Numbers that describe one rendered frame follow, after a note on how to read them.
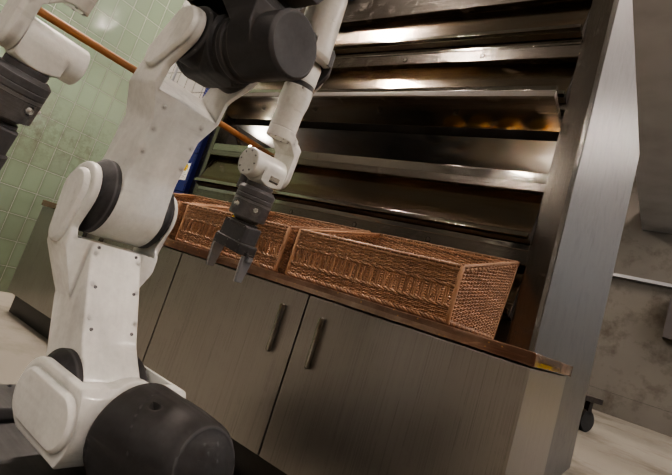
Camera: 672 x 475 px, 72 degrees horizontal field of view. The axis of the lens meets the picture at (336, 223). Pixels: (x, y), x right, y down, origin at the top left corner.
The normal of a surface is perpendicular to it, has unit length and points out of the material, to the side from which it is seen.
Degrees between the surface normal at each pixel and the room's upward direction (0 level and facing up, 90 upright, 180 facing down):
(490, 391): 90
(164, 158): 100
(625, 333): 90
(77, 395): 90
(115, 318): 60
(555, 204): 90
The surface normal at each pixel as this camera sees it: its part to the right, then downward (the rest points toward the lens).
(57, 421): -0.55, -0.30
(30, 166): 0.79, 0.16
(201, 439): 0.76, -0.41
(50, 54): 0.69, 0.43
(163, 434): -0.15, -0.84
